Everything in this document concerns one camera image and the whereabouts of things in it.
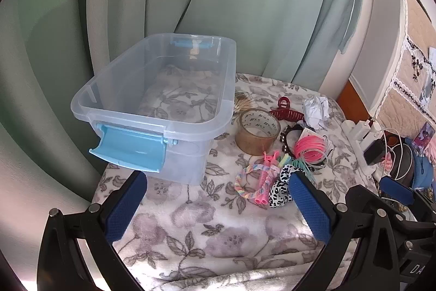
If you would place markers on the small photo card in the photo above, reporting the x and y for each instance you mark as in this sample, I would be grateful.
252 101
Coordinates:
424 136

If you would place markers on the brown packing tape roll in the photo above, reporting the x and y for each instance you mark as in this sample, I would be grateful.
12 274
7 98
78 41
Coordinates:
248 141

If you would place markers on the pale green curtain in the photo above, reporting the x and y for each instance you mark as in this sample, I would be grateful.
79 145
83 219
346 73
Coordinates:
238 4

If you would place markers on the beige quilted lace cover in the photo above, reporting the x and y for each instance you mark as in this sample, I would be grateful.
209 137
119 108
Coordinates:
419 32

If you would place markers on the floral fleece blanket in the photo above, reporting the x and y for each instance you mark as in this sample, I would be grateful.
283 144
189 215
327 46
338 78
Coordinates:
204 236

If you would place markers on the white power strip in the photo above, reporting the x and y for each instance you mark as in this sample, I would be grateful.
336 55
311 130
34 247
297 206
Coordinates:
354 130

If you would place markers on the crumpled white paper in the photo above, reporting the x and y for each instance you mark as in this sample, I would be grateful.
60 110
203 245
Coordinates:
315 110

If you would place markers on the pink hair roller clip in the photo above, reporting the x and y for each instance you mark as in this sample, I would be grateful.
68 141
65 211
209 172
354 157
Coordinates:
264 182

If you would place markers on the clear plastic container blue latches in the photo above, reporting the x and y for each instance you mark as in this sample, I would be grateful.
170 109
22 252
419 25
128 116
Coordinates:
129 147

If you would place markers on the black charger plug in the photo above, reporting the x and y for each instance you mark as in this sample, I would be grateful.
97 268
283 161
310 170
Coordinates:
374 151

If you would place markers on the cotton swab pack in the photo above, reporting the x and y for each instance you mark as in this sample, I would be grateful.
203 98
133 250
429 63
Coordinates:
242 103

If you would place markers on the pink cloth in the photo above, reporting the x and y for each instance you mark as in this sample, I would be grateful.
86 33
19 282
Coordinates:
388 163

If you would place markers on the white padded headboard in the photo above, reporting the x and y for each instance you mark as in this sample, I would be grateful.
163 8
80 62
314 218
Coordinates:
378 38

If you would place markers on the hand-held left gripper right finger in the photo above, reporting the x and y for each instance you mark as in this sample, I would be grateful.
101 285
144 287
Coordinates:
310 205

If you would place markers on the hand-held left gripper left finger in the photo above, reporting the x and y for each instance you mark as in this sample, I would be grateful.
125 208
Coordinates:
126 205

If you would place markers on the dark red hair claw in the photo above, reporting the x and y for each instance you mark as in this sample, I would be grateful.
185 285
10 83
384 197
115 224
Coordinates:
284 114

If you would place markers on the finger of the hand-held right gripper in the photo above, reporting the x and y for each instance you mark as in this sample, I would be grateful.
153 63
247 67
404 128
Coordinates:
395 189
361 197

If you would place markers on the black beaded hair clip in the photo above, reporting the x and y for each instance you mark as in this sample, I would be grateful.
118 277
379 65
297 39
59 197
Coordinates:
284 137

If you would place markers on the orange wooden bed frame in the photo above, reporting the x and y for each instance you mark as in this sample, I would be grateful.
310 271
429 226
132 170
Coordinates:
352 100

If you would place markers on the leopard print scrunchie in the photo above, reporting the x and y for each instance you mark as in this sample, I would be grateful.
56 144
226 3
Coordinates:
277 190

